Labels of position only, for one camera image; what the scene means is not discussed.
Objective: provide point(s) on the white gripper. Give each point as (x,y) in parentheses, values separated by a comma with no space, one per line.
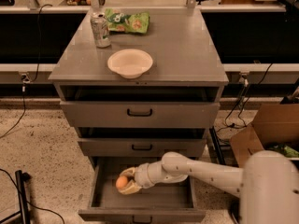
(142,174)

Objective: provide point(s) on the orange fruit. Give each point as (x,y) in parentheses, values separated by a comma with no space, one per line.
(121,182)

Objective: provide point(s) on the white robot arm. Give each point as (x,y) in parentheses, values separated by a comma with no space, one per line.
(267,185)

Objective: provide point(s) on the grey bottom drawer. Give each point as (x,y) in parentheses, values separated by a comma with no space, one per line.
(162,204)

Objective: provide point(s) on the grey drawer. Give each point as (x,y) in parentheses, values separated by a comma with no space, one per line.
(137,147)
(140,114)
(162,204)

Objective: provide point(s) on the grey middle drawer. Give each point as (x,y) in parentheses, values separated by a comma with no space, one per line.
(137,147)

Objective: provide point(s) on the grey top drawer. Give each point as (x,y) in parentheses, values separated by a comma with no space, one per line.
(140,114)

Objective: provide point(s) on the grey drawer cabinet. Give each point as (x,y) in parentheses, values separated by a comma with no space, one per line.
(143,95)

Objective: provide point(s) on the black bar on floor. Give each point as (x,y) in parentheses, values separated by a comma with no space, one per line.
(217,146)

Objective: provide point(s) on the black stand leg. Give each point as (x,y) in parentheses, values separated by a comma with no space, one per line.
(22,215)

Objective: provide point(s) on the white paper bowl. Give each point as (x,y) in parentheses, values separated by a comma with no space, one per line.
(130,63)

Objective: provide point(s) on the brown cardboard box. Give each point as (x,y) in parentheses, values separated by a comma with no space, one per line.
(273,124)

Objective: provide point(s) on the silver soda can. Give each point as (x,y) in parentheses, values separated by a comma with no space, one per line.
(100,30)

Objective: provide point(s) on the green chip bag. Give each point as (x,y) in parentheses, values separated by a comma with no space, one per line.
(117,21)

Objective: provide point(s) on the green bag in box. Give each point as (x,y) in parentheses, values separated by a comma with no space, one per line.
(284,150)

